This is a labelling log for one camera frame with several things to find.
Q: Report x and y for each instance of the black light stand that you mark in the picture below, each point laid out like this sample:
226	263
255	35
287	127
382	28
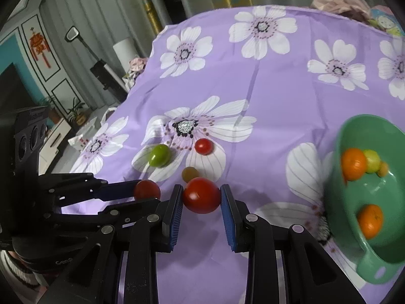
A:
101	70

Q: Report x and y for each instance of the person left hand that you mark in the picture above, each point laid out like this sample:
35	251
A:
19	270

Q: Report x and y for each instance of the orange tangerine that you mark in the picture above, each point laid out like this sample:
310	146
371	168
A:
353	164
370	220

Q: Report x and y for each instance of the potted plant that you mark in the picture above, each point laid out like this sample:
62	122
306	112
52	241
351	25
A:
75	111

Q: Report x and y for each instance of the purple floral tablecloth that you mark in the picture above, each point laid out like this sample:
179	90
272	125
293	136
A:
270	86

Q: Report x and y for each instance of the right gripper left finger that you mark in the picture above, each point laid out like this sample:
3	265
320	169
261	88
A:
171	219

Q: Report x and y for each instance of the yellow cherry tomato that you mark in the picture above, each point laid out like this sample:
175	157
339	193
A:
383	169
189	173

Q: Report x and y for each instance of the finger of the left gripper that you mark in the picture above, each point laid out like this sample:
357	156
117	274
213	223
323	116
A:
121	214
114	191

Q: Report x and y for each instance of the white paper roll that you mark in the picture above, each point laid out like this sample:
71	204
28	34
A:
126	51

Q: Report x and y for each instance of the green plastic bowl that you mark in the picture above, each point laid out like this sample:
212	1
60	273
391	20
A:
377	260

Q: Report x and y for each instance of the pink cloth pile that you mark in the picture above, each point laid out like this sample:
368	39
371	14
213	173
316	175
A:
358	10

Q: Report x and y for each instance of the green tomato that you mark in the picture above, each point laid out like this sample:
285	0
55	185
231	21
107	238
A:
373	161
159	156

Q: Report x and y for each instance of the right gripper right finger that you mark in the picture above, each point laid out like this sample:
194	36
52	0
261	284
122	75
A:
238	231

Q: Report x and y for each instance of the red cherry tomato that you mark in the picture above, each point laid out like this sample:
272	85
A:
204	146
201	196

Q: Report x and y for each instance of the red chinese knot decoration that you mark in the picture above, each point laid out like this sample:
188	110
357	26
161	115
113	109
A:
39	46

